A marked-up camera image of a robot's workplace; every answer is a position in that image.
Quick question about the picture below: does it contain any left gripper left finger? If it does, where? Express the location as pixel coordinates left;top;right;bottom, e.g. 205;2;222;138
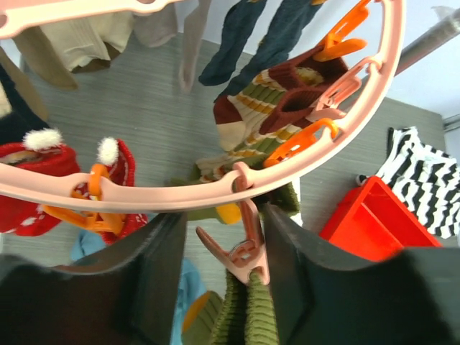
1;213;187;344

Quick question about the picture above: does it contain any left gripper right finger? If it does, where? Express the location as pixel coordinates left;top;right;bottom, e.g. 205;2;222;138
264;204;459;344

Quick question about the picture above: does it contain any olive green orange-toe sock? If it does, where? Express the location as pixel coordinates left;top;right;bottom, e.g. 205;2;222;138
210;272;280;345

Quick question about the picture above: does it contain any pink round clip hanger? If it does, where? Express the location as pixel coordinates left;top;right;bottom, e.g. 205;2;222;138
1;1;406;283

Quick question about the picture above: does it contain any red christmas sock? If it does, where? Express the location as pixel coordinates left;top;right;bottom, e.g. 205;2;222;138
98;137;147;244
1;129;81;236

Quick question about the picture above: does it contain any blue cloth garment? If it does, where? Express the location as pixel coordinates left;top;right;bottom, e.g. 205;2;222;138
70;230;206;345

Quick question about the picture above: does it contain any red plastic tray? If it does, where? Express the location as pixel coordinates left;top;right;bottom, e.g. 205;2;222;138
319;176;441;262

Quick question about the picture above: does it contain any black white striped garment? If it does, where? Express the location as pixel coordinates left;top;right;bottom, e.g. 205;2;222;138
374;126;459;239

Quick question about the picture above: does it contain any maroon striped sock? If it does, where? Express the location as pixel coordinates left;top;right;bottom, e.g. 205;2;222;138
196;88;319;183
213;47;348;151

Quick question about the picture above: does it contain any black white cuffed sock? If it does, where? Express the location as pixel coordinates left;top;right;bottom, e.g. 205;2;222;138
1;67;50;144

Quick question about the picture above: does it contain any beige sock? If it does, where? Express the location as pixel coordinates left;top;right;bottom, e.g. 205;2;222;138
41;11;134;71

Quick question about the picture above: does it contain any brown sock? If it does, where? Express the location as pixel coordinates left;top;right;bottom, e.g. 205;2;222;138
13;27;111;91

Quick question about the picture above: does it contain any navy blue sock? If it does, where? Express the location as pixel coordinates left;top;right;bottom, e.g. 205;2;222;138
198;0;324;96

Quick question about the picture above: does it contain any metal clothes rack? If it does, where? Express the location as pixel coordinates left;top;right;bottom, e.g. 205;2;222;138
395;6;459;75

